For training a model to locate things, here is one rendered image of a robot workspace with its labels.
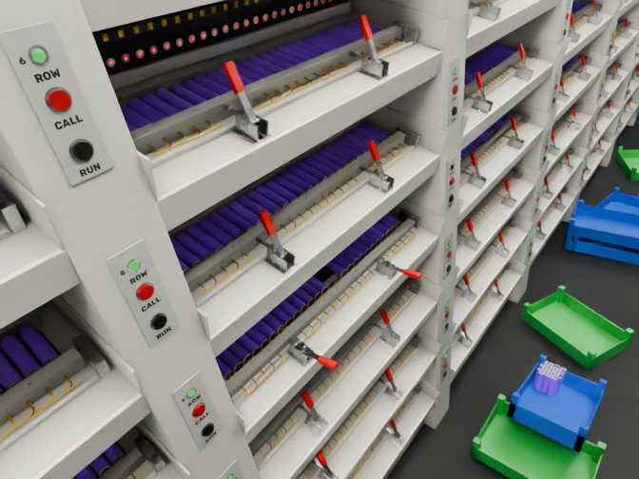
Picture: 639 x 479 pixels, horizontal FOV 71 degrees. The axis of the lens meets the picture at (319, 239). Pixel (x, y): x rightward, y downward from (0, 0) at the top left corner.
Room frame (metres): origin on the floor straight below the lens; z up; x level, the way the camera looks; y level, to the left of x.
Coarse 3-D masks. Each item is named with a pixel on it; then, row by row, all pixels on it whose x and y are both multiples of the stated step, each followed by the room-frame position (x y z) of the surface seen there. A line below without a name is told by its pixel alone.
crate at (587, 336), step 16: (560, 288) 1.30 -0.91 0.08; (528, 304) 1.24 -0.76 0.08; (544, 304) 1.29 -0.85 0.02; (560, 304) 1.29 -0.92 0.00; (576, 304) 1.24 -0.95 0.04; (528, 320) 1.22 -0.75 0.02; (544, 320) 1.22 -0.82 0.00; (560, 320) 1.21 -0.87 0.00; (576, 320) 1.19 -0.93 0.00; (592, 320) 1.17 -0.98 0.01; (608, 320) 1.13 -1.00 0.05; (560, 336) 1.09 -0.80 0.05; (576, 336) 1.12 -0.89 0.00; (592, 336) 1.11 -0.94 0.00; (608, 336) 1.09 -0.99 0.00; (624, 336) 1.05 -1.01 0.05; (576, 352) 1.02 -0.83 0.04; (592, 352) 0.98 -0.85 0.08; (608, 352) 1.00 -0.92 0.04
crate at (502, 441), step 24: (504, 408) 0.86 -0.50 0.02; (480, 432) 0.77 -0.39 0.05; (504, 432) 0.79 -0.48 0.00; (528, 432) 0.78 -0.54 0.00; (480, 456) 0.72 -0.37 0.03; (504, 456) 0.72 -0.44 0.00; (528, 456) 0.71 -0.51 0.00; (552, 456) 0.70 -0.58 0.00; (576, 456) 0.69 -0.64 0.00; (600, 456) 0.65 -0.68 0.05
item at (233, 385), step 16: (384, 240) 0.80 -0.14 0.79; (400, 240) 0.81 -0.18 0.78; (368, 256) 0.75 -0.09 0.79; (352, 272) 0.71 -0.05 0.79; (336, 288) 0.67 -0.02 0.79; (352, 288) 0.68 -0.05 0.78; (320, 304) 0.63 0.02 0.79; (304, 320) 0.59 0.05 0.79; (320, 320) 0.60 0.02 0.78; (288, 336) 0.56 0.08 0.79; (272, 352) 0.53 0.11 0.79; (256, 368) 0.50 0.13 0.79; (240, 384) 0.48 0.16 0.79; (256, 384) 0.48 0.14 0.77
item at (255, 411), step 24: (408, 216) 0.87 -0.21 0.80; (432, 216) 0.85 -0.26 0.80; (432, 240) 0.82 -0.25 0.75; (408, 264) 0.75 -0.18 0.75; (360, 288) 0.69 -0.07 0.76; (384, 288) 0.69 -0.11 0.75; (336, 312) 0.63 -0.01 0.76; (360, 312) 0.63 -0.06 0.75; (312, 336) 0.58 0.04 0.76; (336, 336) 0.58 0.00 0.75; (240, 360) 0.54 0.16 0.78; (288, 360) 0.53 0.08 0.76; (312, 360) 0.53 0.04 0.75; (264, 384) 0.49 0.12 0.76; (288, 384) 0.49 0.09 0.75; (240, 408) 0.45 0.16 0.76; (264, 408) 0.45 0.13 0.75
